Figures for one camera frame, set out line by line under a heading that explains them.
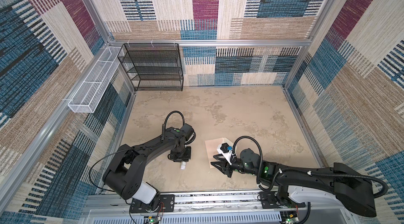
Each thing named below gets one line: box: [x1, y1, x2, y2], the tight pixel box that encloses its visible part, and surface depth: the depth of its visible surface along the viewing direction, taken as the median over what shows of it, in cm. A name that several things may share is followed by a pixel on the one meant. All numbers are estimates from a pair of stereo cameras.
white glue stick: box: [180, 160, 187, 170], surface depth 85 cm
